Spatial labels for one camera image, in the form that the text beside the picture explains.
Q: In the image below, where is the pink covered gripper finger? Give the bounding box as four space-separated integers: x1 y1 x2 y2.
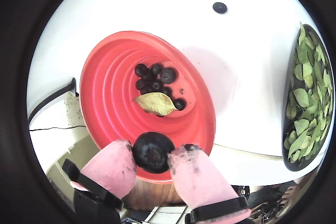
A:
167 144 252 224
62 140 138 224

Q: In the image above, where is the large long green leaf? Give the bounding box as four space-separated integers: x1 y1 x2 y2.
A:
132 92 179 116

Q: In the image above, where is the red ribbed plastic cup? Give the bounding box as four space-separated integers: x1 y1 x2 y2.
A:
79 30 216 184

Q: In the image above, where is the dark grey round bowl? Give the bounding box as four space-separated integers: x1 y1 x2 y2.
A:
281 23 334 172

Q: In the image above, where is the green leaves pile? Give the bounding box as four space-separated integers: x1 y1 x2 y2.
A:
283 22 333 164

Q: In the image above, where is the beige dotted mat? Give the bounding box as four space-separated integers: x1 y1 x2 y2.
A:
64 94 86 128

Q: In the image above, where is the thin black floor cable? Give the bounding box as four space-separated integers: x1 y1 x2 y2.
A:
28 126 87 132

